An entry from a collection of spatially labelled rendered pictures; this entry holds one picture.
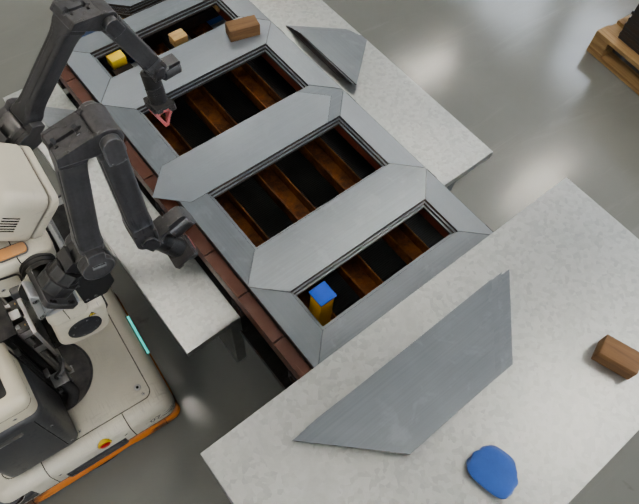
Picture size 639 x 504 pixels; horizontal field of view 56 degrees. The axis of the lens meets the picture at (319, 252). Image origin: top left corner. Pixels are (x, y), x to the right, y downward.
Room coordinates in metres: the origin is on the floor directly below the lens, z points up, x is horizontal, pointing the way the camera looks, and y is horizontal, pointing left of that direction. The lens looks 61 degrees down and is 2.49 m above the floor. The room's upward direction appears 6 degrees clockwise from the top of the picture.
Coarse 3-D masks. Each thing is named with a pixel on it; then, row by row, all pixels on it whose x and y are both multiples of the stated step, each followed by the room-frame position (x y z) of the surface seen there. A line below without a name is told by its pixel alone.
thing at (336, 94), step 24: (216, 0) 2.03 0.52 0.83; (168, 24) 1.87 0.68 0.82; (120, 48) 1.72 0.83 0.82; (264, 48) 1.78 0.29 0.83; (216, 72) 1.63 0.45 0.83; (288, 72) 1.68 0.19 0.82; (168, 96) 1.49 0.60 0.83; (336, 96) 1.57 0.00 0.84; (336, 120) 1.46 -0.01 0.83; (168, 144) 1.28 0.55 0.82; (360, 144) 1.37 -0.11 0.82; (264, 168) 1.23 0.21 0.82; (216, 192) 1.10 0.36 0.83; (408, 216) 1.09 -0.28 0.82; (432, 216) 1.11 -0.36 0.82; (336, 264) 0.88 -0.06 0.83; (408, 264) 0.91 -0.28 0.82; (288, 336) 0.63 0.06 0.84
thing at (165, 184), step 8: (160, 176) 1.13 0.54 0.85; (168, 176) 1.14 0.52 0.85; (160, 184) 1.10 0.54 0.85; (168, 184) 1.11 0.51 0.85; (176, 184) 1.11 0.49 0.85; (160, 192) 1.07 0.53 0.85; (168, 192) 1.07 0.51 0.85; (176, 192) 1.08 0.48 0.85; (176, 200) 1.05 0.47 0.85; (184, 200) 1.05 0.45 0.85
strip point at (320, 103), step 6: (306, 96) 1.55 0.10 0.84; (312, 96) 1.55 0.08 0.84; (318, 96) 1.56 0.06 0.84; (324, 96) 1.56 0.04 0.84; (330, 96) 1.56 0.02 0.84; (312, 102) 1.52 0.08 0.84; (318, 102) 1.53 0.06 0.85; (324, 102) 1.53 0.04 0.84; (318, 108) 1.50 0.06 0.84; (324, 108) 1.50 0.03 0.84; (324, 114) 1.47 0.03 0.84
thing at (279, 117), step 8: (280, 104) 1.50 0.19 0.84; (264, 112) 1.45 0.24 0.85; (272, 112) 1.46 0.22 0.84; (280, 112) 1.46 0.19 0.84; (288, 112) 1.47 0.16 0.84; (272, 120) 1.42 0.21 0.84; (280, 120) 1.43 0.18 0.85; (288, 120) 1.43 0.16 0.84; (296, 120) 1.43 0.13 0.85; (280, 128) 1.39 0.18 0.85; (288, 128) 1.39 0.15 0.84; (296, 128) 1.40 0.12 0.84; (304, 128) 1.40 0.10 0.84; (288, 136) 1.36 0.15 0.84; (296, 136) 1.36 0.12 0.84
